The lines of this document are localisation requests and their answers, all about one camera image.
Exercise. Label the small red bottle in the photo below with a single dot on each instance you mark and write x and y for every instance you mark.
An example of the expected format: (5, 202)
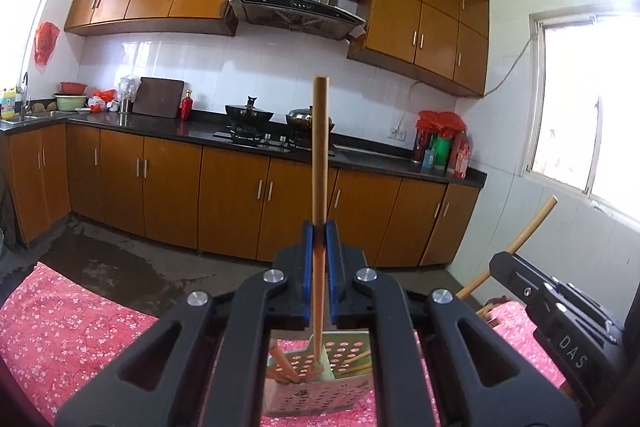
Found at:
(186, 107)

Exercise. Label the black kitchen countertop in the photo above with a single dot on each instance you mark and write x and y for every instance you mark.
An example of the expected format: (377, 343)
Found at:
(150, 127)

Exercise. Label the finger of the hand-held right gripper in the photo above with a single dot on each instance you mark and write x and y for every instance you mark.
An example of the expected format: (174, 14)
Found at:
(520, 287)

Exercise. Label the window beside sink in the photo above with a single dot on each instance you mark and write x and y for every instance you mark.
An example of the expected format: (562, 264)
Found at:
(25, 7)

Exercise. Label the green bottle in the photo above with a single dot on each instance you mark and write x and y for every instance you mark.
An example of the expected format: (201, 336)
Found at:
(442, 154)

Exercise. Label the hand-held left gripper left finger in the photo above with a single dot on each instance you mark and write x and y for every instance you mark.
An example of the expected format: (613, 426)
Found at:
(306, 277)

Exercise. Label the red oil bottle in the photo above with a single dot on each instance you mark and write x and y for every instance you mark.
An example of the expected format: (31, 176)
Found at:
(460, 157)

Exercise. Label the red basin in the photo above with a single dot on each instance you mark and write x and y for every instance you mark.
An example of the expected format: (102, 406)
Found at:
(74, 88)

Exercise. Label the dark wooden cutting board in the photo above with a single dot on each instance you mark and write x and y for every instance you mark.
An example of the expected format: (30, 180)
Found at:
(157, 97)

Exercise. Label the sink faucet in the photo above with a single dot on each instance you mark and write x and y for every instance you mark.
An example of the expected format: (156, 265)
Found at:
(24, 97)

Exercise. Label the large side window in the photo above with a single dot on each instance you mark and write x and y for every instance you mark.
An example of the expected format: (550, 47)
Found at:
(590, 107)

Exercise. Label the dark red bottle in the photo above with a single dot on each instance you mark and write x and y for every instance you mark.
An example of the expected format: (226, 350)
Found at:
(421, 147)

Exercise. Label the white wall socket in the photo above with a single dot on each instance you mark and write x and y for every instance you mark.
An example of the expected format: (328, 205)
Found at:
(397, 135)

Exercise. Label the steel sink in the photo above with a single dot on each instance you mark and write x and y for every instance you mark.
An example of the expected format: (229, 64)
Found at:
(35, 117)

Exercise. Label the red and white plastic bag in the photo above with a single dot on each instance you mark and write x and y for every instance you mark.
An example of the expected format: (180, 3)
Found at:
(102, 99)

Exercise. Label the gas stove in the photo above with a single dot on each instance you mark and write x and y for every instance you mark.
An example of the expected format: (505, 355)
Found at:
(260, 142)

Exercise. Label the pink floral tablecloth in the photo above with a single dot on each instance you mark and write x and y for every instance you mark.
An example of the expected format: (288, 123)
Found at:
(60, 327)

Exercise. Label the green basin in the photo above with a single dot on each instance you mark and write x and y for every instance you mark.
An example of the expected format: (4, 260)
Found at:
(70, 102)

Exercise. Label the perforated metal chopstick holder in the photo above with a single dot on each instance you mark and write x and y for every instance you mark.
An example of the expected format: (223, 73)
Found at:
(310, 399)

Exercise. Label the wooden base cabinet unit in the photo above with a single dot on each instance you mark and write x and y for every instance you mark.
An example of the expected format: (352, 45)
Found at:
(230, 202)

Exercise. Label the hanging red plastic bag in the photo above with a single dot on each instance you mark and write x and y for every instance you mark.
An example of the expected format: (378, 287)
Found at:
(46, 44)

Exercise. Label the clear glass jars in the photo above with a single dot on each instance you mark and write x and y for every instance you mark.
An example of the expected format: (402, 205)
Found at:
(127, 94)

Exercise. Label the yellow detergent bottle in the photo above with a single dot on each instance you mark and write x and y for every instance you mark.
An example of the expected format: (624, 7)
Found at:
(8, 103)

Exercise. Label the black wok with lid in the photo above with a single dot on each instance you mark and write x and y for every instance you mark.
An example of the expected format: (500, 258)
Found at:
(248, 113)

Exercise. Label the red bag over bottles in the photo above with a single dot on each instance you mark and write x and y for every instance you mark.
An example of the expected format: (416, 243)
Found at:
(440, 122)

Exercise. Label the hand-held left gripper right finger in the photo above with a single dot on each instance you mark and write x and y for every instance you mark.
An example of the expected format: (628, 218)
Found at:
(332, 277)

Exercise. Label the steel wok with lid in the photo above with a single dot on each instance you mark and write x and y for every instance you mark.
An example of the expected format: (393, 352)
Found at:
(299, 118)

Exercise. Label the wooden chopstick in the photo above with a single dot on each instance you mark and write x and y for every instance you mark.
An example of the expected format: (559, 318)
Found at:
(280, 362)
(357, 369)
(320, 157)
(520, 237)
(356, 355)
(291, 369)

